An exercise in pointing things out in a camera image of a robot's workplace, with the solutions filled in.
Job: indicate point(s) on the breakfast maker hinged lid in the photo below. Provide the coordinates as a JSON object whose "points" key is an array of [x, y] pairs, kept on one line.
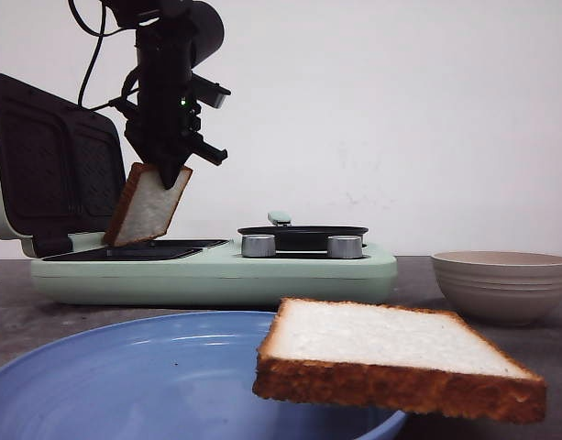
{"points": [[61, 170]]}

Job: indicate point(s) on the left silver control knob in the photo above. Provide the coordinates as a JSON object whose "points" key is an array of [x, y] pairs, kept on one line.
{"points": [[258, 246]]}

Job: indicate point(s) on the black round frying pan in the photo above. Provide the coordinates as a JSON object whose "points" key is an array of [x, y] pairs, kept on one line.
{"points": [[290, 237]]}

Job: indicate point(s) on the white bread slice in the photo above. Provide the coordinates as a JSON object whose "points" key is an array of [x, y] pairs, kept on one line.
{"points": [[413, 360], [145, 208]]}

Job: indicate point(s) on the silver control knob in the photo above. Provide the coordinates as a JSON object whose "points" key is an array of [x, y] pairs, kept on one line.
{"points": [[258, 246], [344, 247]]}

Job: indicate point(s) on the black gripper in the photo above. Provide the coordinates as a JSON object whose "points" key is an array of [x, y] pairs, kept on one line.
{"points": [[164, 126]]}

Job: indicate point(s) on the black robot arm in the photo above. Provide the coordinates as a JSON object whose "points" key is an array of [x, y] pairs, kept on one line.
{"points": [[196, 16]]}

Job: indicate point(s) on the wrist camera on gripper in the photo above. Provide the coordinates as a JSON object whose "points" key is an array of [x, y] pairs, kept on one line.
{"points": [[207, 92]]}

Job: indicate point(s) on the right silver control knob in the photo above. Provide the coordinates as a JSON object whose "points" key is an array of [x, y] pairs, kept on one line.
{"points": [[344, 247]]}

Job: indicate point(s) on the mint green breakfast maker base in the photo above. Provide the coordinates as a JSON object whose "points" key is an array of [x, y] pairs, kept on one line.
{"points": [[211, 272]]}

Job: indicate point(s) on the blue round plate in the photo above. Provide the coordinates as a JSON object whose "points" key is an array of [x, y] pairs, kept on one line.
{"points": [[182, 376]]}

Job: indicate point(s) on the beige ribbed bowl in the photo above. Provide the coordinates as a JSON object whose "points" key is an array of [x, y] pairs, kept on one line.
{"points": [[501, 287]]}

